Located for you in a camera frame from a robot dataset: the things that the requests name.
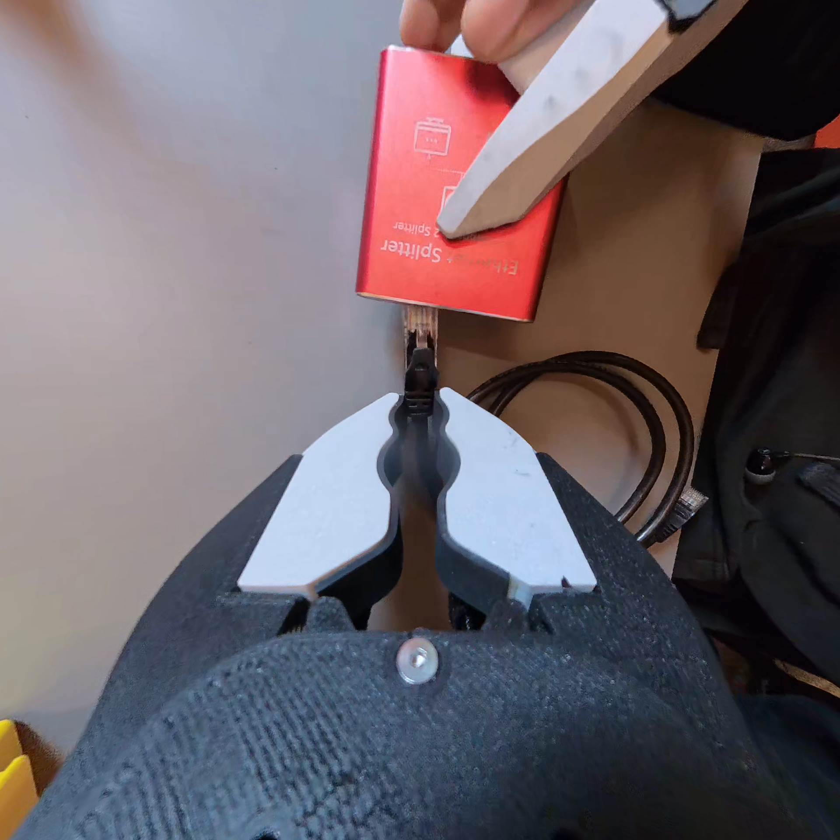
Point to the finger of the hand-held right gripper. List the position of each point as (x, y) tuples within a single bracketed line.
[(558, 118)]

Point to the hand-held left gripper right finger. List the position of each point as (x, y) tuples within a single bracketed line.
[(512, 518)]

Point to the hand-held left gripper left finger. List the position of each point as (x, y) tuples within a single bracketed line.
[(328, 518)]

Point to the red ethernet splitter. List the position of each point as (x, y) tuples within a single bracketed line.
[(407, 197)]

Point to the yellow plastic bin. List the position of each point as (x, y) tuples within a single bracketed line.
[(16, 781)]

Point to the person's right hand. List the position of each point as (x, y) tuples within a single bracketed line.
[(499, 26)]

